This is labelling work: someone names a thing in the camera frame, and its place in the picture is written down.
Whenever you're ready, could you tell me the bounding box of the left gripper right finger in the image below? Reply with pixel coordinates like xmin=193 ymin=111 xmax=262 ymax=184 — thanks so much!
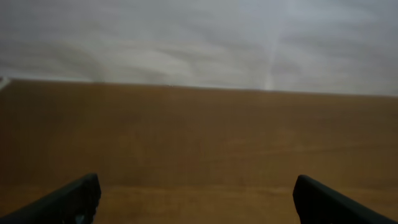
xmin=292 ymin=174 xmax=398 ymax=224

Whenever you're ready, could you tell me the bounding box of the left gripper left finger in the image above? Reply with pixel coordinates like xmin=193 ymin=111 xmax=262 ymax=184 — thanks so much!
xmin=0 ymin=172 xmax=102 ymax=224

